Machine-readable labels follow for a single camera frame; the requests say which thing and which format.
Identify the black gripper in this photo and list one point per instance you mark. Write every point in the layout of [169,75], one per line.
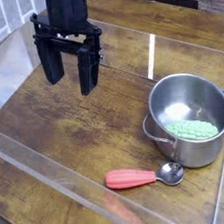
[65,28]

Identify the silver metal pot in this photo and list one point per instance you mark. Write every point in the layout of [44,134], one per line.
[180,97]

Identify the green knobbly toy vegetable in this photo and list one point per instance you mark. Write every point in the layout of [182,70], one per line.
[192,129]

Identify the clear acrylic enclosure wall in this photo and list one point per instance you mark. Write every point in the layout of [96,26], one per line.
[56,145]

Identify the spoon with red handle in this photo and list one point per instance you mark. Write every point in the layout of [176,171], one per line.
[170,174]

